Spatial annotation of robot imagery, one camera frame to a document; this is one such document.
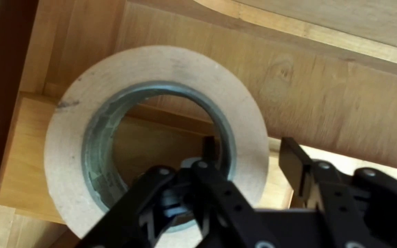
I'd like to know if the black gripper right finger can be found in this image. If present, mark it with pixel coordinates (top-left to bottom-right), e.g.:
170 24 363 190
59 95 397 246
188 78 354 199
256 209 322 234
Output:
279 137 397 248

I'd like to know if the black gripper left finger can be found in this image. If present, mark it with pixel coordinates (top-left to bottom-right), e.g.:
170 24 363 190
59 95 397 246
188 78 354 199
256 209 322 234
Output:
76 136 278 248

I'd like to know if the orange masking tape roll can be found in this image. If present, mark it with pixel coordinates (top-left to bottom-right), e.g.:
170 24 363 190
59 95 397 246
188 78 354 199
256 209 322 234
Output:
45 45 269 237

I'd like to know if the wooden roll-top desk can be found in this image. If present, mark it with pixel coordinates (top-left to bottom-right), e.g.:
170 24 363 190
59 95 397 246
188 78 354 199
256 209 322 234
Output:
0 0 397 248

